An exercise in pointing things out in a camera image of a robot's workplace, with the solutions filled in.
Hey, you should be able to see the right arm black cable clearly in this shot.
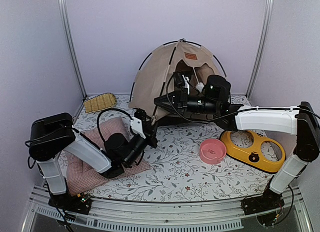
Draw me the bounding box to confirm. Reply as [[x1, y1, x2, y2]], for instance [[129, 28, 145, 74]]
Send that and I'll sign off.
[[166, 74, 320, 124]]

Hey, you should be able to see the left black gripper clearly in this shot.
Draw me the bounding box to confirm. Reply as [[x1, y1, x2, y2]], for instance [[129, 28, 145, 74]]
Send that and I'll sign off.
[[124, 117, 160, 168]]

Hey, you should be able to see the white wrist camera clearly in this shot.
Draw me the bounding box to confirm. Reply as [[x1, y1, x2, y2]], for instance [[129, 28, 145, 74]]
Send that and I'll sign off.
[[130, 117, 146, 139], [173, 71, 190, 94]]

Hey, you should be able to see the pink checkered cushion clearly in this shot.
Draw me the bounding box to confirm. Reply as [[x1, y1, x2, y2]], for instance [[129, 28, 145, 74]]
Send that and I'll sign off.
[[64, 117, 151, 196]]

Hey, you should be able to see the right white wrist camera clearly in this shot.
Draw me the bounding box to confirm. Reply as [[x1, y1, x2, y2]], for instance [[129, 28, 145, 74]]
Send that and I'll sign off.
[[173, 71, 190, 94]]

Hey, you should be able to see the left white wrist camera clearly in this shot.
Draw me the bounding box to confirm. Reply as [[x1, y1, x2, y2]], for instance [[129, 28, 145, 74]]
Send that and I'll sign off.
[[130, 117, 146, 139]]

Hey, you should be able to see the pink pet bowl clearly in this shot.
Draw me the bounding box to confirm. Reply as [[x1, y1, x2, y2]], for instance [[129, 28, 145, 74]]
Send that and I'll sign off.
[[198, 138, 227, 165]]

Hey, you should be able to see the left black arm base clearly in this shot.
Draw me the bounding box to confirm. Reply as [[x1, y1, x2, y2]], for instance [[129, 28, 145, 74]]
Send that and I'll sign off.
[[47, 184, 92, 226]]

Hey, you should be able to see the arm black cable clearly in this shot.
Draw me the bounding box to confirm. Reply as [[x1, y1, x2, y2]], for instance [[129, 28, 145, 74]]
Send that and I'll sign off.
[[96, 108, 137, 147], [166, 74, 320, 124]]

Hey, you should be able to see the beige fabric pet tent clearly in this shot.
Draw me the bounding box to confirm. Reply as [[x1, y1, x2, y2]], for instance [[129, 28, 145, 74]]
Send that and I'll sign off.
[[128, 39, 227, 122]]

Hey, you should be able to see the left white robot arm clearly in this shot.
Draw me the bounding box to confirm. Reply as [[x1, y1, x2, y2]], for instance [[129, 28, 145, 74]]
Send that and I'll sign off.
[[24, 109, 158, 209]]

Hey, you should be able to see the woven scratcher tray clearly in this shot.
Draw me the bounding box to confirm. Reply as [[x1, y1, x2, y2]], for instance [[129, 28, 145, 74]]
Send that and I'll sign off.
[[83, 93, 117, 113]]

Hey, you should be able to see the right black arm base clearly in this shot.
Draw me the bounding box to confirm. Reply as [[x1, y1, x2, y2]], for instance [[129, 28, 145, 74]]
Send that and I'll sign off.
[[241, 180, 285, 227]]

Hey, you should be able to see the yellow double bowl stand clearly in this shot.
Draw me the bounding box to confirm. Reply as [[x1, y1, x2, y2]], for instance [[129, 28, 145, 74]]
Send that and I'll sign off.
[[219, 130, 286, 174]]

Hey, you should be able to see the aluminium frame post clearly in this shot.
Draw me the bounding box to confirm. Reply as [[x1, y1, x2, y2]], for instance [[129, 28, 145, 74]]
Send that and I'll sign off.
[[57, 0, 88, 101], [245, 0, 274, 100]]

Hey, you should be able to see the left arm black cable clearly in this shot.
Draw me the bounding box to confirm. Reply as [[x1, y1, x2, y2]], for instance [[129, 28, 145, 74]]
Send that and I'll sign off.
[[96, 108, 137, 147]]

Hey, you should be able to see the left aluminium frame post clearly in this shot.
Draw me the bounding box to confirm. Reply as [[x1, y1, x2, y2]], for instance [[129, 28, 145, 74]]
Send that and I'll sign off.
[[57, 0, 88, 101]]

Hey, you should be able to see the black tent pole one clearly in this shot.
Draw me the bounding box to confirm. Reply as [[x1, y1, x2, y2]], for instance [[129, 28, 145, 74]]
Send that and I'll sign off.
[[151, 45, 177, 125]]

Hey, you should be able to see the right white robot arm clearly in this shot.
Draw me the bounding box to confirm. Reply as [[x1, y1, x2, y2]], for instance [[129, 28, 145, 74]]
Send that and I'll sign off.
[[154, 72, 320, 210]]

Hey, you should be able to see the white pompom toy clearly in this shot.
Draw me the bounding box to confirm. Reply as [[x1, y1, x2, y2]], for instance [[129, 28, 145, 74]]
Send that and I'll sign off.
[[196, 82, 204, 92]]

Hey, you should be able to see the right aluminium frame post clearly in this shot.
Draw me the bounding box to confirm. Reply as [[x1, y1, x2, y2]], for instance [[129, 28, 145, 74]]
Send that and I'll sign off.
[[245, 0, 274, 100]]

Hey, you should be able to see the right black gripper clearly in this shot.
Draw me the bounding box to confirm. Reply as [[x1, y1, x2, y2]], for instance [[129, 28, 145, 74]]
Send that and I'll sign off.
[[155, 87, 220, 117]]

